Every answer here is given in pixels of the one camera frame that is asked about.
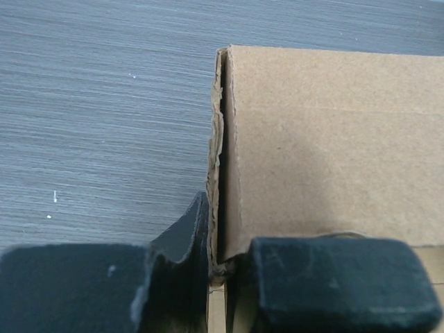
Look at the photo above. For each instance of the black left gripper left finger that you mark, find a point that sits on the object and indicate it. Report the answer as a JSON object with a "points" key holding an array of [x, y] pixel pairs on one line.
{"points": [[161, 286]]}

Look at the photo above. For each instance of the spare cardboard sheet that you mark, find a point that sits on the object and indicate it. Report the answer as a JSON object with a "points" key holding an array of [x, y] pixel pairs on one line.
{"points": [[312, 143]]}

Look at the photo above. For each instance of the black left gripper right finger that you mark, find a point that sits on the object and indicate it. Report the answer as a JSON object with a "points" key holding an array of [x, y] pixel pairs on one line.
{"points": [[327, 284]]}

